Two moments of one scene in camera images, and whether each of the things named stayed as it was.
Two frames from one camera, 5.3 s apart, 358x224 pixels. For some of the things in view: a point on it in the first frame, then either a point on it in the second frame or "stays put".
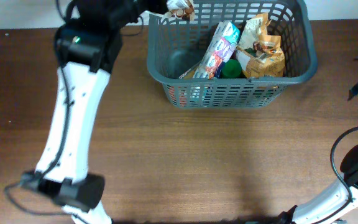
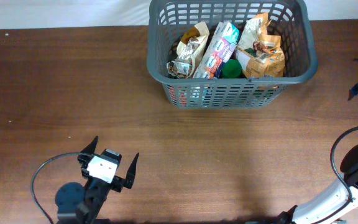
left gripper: [161, 5] -> [119, 183]
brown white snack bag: [182, 9] -> [185, 50]
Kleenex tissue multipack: [220, 49] stays put
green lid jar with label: [232, 68] stays put
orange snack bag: [260, 54] stays put
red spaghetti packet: [179, 94] stays put
